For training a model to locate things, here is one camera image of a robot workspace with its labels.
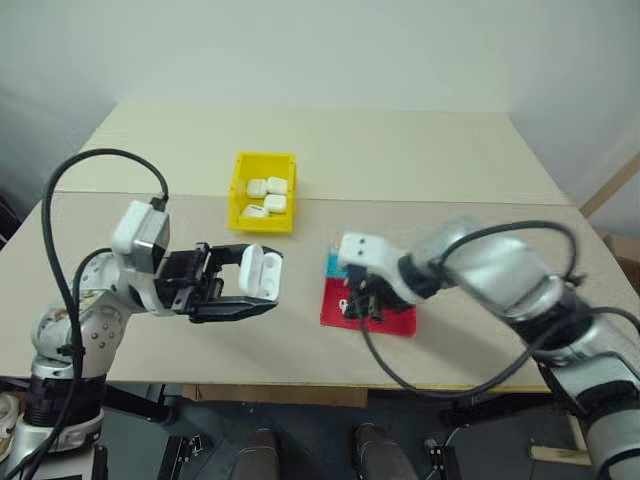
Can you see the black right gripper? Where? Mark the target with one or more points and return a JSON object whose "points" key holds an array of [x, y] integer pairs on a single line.
{"points": [[382, 295]]}

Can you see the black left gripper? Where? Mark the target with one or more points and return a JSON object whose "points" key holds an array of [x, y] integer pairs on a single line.
{"points": [[182, 280]]}

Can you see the white earbud case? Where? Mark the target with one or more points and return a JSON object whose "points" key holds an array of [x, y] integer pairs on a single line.
{"points": [[257, 188], [275, 204], [276, 185], [254, 210], [260, 275]]}

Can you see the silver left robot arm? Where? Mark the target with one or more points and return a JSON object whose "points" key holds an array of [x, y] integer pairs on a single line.
{"points": [[95, 340]]}

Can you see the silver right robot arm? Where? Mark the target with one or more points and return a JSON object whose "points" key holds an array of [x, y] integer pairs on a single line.
{"points": [[500, 270]]}

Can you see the yellow plastic bin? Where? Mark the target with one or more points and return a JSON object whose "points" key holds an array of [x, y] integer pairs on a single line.
{"points": [[237, 210]]}

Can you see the closed white earbud case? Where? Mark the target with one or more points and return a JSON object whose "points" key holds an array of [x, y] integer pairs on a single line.
{"points": [[275, 204], [276, 185], [257, 188], [254, 210]]}

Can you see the white earbud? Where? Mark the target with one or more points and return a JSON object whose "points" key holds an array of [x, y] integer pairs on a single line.
{"points": [[343, 304]]}

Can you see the red flat tray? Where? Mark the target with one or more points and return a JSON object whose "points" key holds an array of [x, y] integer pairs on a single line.
{"points": [[395, 322]]}

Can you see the teal and orange card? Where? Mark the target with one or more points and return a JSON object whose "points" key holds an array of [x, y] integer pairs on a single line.
{"points": [[332, 265]]}

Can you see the brown panel under table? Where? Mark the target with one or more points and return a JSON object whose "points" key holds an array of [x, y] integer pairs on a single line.
{"points": [[275, 395]]}

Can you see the dark rounded shape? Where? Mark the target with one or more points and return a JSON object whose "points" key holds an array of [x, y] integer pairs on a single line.
{"points": [[257, 455], [382, 452]]}

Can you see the small wooden board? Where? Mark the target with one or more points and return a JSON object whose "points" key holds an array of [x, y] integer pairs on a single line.
{"points": [[557, 454]]}

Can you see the brown cardboard box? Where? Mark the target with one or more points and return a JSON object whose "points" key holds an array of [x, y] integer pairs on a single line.
{"points": [[622, 255]]}

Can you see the light wooden plank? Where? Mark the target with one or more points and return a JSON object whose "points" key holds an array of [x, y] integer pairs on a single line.
{"points": [[612, 182]]}

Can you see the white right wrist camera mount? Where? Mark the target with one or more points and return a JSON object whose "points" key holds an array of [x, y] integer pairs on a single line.
{"points": [[370, 252]]}

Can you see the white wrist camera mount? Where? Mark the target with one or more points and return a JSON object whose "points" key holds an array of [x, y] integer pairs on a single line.
{"points": [[131, 227], [370, 252]]}

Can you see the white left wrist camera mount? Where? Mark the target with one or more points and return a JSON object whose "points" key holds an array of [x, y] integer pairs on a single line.
{"points": [[131, 227]]}

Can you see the black table frame strut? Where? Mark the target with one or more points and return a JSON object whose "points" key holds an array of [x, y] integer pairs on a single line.
{"points": [[135, 405]]}

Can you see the dark object at wall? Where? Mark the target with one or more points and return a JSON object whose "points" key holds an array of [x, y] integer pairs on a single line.
{"points": [[7, 220]]}

